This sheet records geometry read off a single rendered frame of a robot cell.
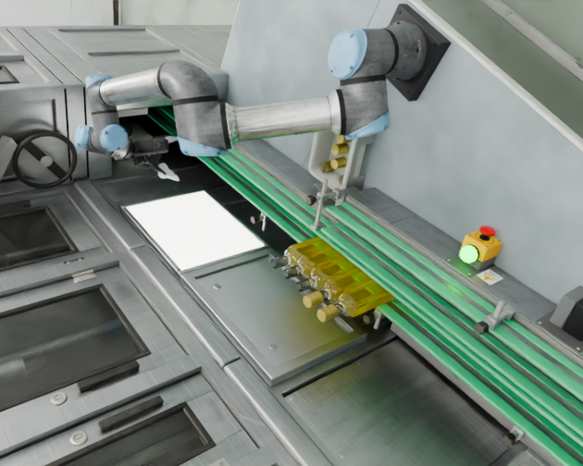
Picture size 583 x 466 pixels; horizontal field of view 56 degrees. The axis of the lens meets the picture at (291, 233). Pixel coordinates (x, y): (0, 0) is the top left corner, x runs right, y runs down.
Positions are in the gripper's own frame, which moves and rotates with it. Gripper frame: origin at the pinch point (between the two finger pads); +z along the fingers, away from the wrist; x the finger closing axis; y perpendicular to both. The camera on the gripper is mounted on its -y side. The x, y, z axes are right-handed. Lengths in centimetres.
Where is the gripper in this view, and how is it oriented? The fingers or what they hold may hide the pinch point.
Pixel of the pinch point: (180, 159)
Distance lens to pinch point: 194.9
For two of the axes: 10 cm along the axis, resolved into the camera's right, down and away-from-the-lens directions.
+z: 7.2, 1.3, 6.8
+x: 0.3, 9.8, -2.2
